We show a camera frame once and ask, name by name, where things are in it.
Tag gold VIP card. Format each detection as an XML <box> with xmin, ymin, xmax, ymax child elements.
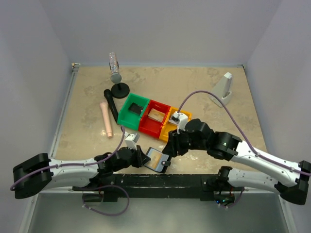
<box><xmin>148</xmin><ymin>152</ymin><xmax>162</xmax><ymax>169</ymax></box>

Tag black leather card holder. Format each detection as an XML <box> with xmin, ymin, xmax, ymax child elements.
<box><xmin>144</xmin><ymin>147</ymin><xmax>172</xmax><ymax>174</ymax></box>

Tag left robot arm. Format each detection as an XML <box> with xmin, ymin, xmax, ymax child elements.
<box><xmin>10</xmin><ymin>146</ymin><xmax>151</xmax><ymax>199</ymax></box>

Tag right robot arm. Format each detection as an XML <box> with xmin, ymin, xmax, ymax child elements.
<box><xmin>162</xmin><ymin>119</ymin><xmax>311</xmax><ymax>205</ymax></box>

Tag silver cards in yellow bin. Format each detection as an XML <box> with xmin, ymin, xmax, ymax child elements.
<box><xmin>168</xmin><ymin>116</ymin><xmax>179</xmax><ymax>125</ymax></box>

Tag gold cards in red bin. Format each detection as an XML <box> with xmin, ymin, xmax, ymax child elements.
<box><xmin>148</xmin><ymin>108</ymin><xmax>165</xmax><ymax>122</ymax></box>

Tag yellow plastic bin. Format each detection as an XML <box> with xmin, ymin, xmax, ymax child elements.
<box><xmin>159</xmin><ymin>106</ymin><xmax>178</xmax><ymax>142</ymax></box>

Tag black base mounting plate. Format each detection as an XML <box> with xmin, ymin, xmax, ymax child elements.
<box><xmin>72</xmin><ymin>174</ymin><xmax>243</xmax><ymax>201</ymax></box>

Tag red plastic bin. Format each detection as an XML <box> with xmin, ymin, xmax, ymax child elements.
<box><xmin>138</xmin><ymin>100</ymin><xmax>170</xmax><ymax>138</ymax></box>

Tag green plastic bin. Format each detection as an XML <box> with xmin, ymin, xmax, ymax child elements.
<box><xmin>117</xmin><ymin>93</ymin><xmax>150</xmax><ymax>131</ymax></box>

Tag pink cylinder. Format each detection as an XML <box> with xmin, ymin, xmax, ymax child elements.
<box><xmin>100</xmin><ymin>102</ymin><xmax>113</xmax><ymax>138</ymax></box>

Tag glitter tube on black stand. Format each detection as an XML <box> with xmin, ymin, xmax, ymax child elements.
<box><xmin>109</xmin><ymin>52</ymin><xmax>130</xmax><ymax>99</ymax></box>

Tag white wedge stand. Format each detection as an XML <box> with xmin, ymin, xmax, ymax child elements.
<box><xmin>212</xmin><ymin>72</ymin><xmax>233</xmax><ymax>105</ymax></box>

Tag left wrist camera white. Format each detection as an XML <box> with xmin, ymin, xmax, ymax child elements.
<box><xmin>124</xmin><ymin>132</ymin><xmax>140</xmax><ymax>150</ymax></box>

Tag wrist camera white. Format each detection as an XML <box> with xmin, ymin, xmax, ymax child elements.
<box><xmin>171</xmin><ymin>111</ymin><xmax>189</xmax><ymax>134</ymax></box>
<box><xmin>124</xmin><ymin>132</ymin><xmax>140</xmax><ymax>150</ymax></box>

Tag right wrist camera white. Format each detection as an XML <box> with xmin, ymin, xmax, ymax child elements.
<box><xmin>171</xmin><ymin>111</ymin><xmax>189</xmax><ymax>134</ymax></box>

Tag black bin handle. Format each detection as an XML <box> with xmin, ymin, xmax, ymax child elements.
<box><xmin>104</xmin><ymin>89</ymin><xmax>119</xmax><ymax>121</ymax></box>

